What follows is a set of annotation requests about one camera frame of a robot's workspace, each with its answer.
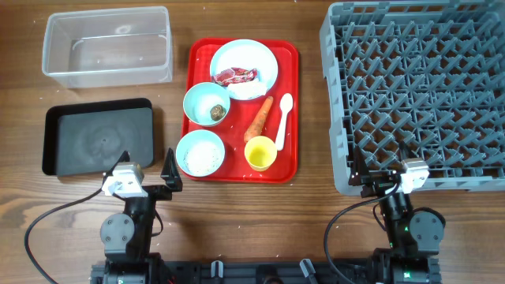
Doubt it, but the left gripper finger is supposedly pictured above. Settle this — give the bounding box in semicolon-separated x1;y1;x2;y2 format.
103;151;130;178
160;148;181;185

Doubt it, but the light blue bowl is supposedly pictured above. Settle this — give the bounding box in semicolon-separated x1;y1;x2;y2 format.
176;129;226;175

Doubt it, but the white rice pile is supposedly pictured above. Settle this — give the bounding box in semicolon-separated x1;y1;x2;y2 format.
183;141;223;177

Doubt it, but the brown food scrap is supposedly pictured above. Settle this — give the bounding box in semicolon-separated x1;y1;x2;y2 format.
210;104;226;121

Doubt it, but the mint green bowl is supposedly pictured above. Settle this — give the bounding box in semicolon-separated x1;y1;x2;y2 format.
183;82;230;127

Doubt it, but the yellow plastic cup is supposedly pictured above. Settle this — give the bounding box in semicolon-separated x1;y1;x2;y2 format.
245;136;278;172

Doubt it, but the orange carrot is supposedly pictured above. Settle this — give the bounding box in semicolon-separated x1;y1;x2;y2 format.
244;96;274;143

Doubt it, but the white plastic spoon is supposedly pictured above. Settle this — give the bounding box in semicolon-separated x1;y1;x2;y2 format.
275;93;294;151

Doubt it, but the red candy wrapper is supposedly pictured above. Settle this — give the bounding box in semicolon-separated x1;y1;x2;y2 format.
211;67;258;87

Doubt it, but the light blue plate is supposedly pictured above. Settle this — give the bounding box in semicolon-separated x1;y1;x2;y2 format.
210;39;279;95

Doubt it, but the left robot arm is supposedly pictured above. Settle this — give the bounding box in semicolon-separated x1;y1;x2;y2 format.
90;149;182;284

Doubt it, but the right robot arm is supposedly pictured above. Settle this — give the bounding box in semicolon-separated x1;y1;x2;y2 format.
349;142;446;284

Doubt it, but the grey dishwasher rack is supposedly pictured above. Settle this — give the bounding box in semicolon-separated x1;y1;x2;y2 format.
320;1;504;195

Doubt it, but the black plastic tray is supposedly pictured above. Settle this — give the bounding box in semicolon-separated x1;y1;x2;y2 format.
42;98;155;177

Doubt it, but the red serving tray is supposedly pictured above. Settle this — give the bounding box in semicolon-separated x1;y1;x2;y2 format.
181;38;299;184

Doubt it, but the clear plastic bin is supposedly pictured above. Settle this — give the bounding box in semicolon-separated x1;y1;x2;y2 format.
42;6;174;88

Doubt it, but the right black cable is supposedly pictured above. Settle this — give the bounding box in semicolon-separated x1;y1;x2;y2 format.
323;183;402;284

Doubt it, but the black cable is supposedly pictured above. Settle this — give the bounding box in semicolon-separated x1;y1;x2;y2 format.
24;187;106;284
323;183;402;284

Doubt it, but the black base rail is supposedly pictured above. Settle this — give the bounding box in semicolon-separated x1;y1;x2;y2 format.
89;258;442;284

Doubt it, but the left black cable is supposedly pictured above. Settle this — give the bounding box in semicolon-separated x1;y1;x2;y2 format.
24;187;106;284

